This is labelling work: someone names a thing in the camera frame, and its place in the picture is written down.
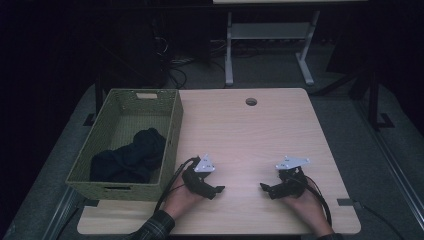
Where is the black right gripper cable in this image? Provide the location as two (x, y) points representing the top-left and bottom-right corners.
(298, 175), (333, 228)

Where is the person's right hand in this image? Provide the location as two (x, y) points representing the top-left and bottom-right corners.
(283, 186), (335, 237)

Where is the person's left hand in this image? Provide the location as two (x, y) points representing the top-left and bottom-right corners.
(162, 173), (205, 220)

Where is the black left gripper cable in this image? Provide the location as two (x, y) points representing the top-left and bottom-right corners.
(154, 156), (199, 213)

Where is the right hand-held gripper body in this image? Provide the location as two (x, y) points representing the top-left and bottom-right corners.
(270, 155), (311, 201)

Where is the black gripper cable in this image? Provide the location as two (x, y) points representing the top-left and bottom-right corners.
(154, 156), (199, 213)
(298, 175), (333, 228)

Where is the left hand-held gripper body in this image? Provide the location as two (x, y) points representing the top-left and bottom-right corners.
(181, 153), (218, 200)

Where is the dark blue sweater white print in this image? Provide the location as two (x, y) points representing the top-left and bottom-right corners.
(89, 127), (167, 184)

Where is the aluminium floor rail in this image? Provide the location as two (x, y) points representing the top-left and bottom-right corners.
(353, 99), (424, 231)
(42, 186), (83, 240)

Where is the black metal stand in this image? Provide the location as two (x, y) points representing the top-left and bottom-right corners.
(82, 74), (105, 128)
(348, 68), (396, 132)

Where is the black floor cable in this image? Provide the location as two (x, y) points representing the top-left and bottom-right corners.
(352, 200), (406, 240)

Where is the white metal stand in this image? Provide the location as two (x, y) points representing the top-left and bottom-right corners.
(224, 9), (322, 88)

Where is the tangle of black floor cables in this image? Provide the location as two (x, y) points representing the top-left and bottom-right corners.
(151, 19), (228, 90)

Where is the green woven basket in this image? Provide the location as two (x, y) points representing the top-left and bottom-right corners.
(65, 87), (185, 202)

